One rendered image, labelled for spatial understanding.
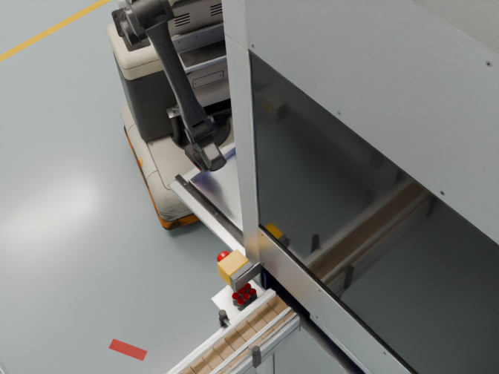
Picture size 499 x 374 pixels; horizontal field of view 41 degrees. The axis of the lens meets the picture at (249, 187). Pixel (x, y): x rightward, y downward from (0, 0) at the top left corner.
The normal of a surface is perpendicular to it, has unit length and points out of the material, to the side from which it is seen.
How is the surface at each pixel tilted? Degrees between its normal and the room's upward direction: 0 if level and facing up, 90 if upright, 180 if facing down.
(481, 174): 90
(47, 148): 0
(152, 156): 0
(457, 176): 90
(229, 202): 0
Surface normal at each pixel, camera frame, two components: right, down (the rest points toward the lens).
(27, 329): -0.04, -0.57
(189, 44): 0.38, 0.75
